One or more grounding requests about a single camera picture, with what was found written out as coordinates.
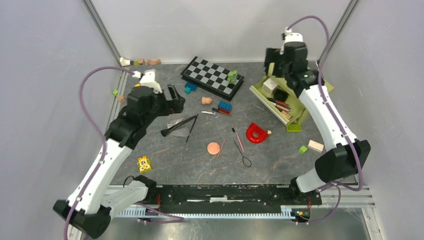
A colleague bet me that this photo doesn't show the white cube box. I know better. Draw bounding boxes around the white cube box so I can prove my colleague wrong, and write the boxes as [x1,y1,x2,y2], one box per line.
[262,78,278,96]

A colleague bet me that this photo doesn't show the green drawer cabinet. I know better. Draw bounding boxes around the green drawer cabinet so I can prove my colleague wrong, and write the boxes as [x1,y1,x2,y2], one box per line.
[249,63,336,125]

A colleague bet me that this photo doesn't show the black square compact case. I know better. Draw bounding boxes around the black square compact case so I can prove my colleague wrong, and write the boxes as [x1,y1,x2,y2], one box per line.
[272,89,289,102]

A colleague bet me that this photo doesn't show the brown lip gloss tube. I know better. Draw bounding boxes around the brown lip gloss tube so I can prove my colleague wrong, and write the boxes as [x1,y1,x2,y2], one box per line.
[275,104,291,112]

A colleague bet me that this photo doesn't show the foundation bottle with grey cap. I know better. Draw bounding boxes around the foundation bottle with grey cap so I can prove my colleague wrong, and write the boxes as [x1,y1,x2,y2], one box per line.
[281,110,293,121]

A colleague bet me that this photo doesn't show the round peach powder puff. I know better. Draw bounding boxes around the round peach powder puff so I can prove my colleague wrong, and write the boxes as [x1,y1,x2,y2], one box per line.
[207,142,221,155]

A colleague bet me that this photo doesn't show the thin pink lip pencil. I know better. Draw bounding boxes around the thin pink lip pencil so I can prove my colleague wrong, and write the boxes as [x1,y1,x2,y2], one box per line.
[216,139,226,159]

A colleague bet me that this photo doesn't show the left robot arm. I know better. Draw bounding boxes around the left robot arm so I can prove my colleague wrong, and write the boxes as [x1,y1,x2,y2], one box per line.
[52,84,186,239]

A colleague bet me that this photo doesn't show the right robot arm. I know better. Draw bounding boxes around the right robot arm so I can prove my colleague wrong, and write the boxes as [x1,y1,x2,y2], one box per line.
[264,41,371,204]

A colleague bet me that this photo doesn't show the teal toy block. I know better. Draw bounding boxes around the teal toy block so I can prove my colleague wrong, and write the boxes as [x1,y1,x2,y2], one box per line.
[184,87,192,95]

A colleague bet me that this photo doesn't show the small wooden cube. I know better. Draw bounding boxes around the small wooden cube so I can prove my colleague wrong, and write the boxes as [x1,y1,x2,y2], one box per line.
[117,95,126,104]

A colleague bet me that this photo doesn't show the clear plastic wrapper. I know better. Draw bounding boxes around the clear plastic wrapper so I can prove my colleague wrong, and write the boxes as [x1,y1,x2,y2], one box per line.
[169,121,189,137]

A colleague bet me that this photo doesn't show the small silver white tube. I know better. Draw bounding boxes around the small silver white tube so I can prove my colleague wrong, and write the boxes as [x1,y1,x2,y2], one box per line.
[201,111,216,115]

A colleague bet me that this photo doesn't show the large black powder brush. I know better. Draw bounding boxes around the large black powder brush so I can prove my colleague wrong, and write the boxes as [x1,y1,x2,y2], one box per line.
[160,115,197,137]

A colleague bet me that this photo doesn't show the dark red lip gloss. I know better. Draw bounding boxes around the dark red lip gloss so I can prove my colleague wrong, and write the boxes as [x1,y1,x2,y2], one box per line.
[212,107,231,117]

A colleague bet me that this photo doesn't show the black white chessboard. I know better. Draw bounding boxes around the black white chessboard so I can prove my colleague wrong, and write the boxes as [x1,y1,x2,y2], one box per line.
[180,56,245,101]

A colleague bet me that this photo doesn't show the wooden blocks in corner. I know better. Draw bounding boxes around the wooden blocks in corner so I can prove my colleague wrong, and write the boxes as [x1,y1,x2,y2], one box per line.
[119,57,162,68]

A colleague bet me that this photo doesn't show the blue red toy brick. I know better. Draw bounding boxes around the blue red toy brick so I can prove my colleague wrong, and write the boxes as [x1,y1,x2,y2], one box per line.
[218,101,233,114]

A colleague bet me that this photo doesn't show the yellow number toy block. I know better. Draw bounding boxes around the yellow number toy block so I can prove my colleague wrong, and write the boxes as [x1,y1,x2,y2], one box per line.
[137,156,152,174]

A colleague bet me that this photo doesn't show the green toy figure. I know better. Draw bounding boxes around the green toy figure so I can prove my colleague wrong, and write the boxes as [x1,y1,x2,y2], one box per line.
[227,70,238,85]

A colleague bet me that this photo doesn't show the lime green toy brick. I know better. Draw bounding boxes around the lime green toy brick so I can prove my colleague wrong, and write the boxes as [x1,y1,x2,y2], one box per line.
[286,124,302,133]

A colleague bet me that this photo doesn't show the red toy magnet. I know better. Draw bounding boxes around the red toy magnet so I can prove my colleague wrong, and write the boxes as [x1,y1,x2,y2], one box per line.
[245,122,269,144]

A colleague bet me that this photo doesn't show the cream toy brick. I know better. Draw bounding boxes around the cream toy brick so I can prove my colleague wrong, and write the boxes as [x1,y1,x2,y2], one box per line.
[307,140,324,153]

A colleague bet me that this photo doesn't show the small green block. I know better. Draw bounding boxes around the small green block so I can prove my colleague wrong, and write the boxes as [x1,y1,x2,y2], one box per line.
[298,145,308,154]

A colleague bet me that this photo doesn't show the black wire loop tool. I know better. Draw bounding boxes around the black wire loop tool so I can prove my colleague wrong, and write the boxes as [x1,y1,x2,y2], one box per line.
[233,140,252,168]

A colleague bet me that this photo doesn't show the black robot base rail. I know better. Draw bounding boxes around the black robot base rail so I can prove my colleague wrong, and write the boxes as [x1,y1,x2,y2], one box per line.
[142,184,322,214]

